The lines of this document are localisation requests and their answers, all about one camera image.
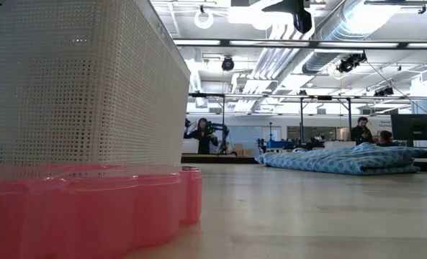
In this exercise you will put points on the blue bin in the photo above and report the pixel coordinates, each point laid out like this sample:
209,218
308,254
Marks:
281,144

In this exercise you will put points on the pink round pill organizer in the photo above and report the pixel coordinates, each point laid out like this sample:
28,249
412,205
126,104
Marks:
90,216

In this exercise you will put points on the brown cardboard box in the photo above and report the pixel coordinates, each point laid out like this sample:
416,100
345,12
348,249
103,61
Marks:
239,149

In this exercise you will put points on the black round ceiling fixture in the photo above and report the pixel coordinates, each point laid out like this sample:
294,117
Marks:
228,63

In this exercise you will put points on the black distant robot arm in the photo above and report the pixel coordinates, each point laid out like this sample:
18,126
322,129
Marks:
215,126

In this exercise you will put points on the white plastic mesh basket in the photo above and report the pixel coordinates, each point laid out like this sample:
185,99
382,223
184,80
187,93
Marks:
72,90

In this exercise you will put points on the black ceiling spotlight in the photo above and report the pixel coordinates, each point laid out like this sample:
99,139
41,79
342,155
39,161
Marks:
386,91
348,64

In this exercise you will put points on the person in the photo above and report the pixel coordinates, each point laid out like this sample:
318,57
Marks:
202,136
386,139
360,131

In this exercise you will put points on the black flat screen monitor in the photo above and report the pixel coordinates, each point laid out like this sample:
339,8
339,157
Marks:
414,126

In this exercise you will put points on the silver ribbed air duct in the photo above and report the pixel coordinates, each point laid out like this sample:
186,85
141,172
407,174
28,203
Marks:
321,59

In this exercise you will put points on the black gantry frame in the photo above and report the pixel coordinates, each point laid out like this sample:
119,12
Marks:
350,108

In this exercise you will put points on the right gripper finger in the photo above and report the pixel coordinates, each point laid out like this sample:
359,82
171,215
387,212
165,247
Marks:
303,18

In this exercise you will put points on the black overhead light beam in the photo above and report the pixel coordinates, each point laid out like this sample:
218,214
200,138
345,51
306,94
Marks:
402,45

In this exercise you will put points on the blue patterned folded cloth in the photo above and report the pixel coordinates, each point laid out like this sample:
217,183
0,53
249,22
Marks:
342,162

